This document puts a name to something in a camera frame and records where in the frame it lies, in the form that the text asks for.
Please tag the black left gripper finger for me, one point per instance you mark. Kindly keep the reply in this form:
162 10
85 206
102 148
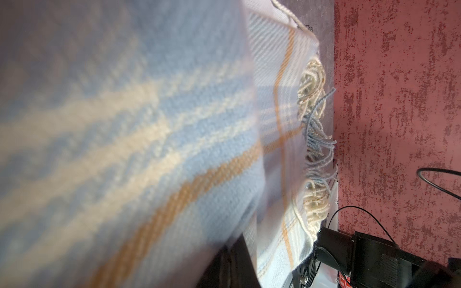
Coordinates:
232 267

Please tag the blue plaid fringed scarf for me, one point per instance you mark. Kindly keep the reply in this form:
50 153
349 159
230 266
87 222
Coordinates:
142 140

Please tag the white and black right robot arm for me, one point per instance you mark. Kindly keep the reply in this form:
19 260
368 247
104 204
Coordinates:
365 261

